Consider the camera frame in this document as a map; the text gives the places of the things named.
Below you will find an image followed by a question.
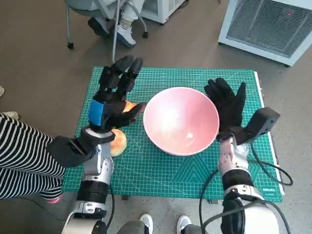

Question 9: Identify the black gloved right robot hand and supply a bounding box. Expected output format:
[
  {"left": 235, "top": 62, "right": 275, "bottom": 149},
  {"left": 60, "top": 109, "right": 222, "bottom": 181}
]
[{"left": 204, "top": 78, "right": 247, "bottom": 140}]

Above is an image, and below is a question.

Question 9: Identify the black left robot hand blue tape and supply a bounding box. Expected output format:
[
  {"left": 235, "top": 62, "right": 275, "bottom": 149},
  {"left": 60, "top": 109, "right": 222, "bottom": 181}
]
[{"left": 88, "top": 55, "right": 148, "bottom": 134}]

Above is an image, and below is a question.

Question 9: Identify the orange twisted toy bread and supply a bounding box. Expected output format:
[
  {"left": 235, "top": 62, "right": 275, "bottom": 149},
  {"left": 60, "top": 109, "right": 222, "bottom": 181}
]
[{"left": 121, "top": 101, "right": 137, "bottom": 114}]

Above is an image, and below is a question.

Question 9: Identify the pale round toy bread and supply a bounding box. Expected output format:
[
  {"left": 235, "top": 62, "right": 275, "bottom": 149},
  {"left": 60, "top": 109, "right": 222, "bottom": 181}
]
[{"left": 110, "top": 129, "right": 128, "bottom": 157}]

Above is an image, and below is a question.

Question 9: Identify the pink bowl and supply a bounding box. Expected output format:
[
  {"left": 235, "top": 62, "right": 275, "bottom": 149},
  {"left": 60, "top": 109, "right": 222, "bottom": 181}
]
[{"left": 142, "top": 86, "right": 220, "bottom": 157}]

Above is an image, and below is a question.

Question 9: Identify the silver metal pole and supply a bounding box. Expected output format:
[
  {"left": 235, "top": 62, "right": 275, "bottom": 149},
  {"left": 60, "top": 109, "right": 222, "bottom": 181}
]
[{"left": 111, "top": 0, "right": 122, "bottom": 63}]

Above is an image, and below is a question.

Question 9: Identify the green cutting mat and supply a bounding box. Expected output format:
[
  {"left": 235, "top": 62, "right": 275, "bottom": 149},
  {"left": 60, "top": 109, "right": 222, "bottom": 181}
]
[{"left": 62, "top": 66, "right": 285, "bottom": 203}]

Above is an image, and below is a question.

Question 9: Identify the seated person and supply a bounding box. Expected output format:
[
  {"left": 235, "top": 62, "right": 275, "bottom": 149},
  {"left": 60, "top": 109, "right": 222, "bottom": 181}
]
[{"left": 87, "top": 0, "right": 142, "bottom": 47}]

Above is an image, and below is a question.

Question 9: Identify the large white grilled appliance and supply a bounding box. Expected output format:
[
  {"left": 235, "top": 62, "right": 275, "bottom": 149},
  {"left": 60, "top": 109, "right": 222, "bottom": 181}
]
[{"left": 217, "top": 0, "right": 312, "bottom": 68}]

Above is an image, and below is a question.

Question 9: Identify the person in striped clothing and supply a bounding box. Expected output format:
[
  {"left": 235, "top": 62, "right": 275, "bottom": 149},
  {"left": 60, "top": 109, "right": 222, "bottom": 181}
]
[{"left": 0, "top": 112, "right": 66, "bottom": 205}]

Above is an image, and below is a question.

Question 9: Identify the grey wheeled chair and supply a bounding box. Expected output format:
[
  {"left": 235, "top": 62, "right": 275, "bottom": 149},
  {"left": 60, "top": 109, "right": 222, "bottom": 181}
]
[{"left": 63, "top": 0, "right": 149, "bottom": 50}]

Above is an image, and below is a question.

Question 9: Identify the small white grilled appliance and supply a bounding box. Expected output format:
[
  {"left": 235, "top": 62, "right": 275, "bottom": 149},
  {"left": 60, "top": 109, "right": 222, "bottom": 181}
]
[{"left": 140, "top": 0, "right": 189, "bottom": 25}]

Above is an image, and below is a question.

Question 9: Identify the person with white shoes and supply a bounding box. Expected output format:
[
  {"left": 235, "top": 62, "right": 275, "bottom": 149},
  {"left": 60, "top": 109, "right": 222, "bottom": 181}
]
[{"left": 117, "top": 214, "right": 203, "bottom": 234}]

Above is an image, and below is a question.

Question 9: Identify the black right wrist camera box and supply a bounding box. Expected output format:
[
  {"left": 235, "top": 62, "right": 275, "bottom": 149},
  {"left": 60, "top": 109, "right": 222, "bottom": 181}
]
[{"left": 234, "top": 107, "right": 281, "bottom": 147}]

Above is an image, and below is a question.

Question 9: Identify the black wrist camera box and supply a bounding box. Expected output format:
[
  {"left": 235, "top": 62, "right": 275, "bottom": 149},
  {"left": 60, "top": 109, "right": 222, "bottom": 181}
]
[
  {"left": 234, "top": 107, "right": 281, "bottom": 147},
  {"left": 46, "top": 135, "right": 98, "bottom": 169}
]

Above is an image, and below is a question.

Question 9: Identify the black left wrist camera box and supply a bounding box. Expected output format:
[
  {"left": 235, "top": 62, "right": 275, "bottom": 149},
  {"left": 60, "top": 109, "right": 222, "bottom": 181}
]
[{"left": 46, "top": 135, "right": 98, "bottom": 169}]

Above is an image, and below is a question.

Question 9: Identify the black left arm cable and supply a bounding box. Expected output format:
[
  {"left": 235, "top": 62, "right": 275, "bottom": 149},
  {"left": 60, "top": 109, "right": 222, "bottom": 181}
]
[{"left": 104, "top": 186, "right": 115, "bottom": 227}]

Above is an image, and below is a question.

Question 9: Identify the long black right arm cable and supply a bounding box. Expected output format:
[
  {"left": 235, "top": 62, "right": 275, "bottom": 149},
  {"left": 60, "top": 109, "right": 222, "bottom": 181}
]
[{"left": 198, "top": 142, "right": 294, "bottom": 234}]

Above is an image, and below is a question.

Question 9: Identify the short black right arm cable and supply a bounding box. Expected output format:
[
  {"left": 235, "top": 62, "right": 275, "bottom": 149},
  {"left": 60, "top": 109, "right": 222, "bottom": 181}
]
[{"left": 202, "top": 199, "right": 291, "bottom": 234}]

